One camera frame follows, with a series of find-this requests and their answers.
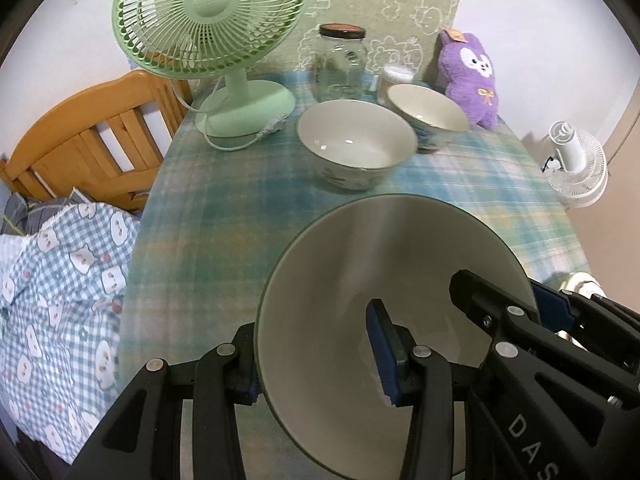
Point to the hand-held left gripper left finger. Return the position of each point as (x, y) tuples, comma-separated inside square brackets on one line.
[(165, 410)]

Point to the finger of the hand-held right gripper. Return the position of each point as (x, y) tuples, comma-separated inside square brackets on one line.
[(500, 305), (552, 307)]

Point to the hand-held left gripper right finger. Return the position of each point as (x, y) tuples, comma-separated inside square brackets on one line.
[(385, 360)]

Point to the cream ceramic bowl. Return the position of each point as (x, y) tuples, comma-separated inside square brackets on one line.
[(390, 260), (430, 107), (357, 135)]

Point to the white clip fan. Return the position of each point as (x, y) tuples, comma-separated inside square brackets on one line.
[(577, 170)]

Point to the blue checked bear blanket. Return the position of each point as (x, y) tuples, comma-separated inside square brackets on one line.
[(65, 285)]

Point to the purple plush rabbit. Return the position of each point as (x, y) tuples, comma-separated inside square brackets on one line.
[(472, 80)]

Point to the grey cloth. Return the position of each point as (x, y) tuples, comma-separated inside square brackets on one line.
[(30, 212)]

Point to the wooden bed headboard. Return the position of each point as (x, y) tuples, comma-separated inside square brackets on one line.
[(85, 145)]

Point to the glass jar with dark lid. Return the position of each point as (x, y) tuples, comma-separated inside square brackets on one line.
[(340, 67)]

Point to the green patterned board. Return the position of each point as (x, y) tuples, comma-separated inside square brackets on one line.
[(400, 5)]

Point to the green desk fan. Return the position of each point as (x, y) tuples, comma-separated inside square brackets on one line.
[(200, 15)]

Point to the beige door frame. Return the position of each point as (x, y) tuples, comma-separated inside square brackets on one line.
[(625, 200)]

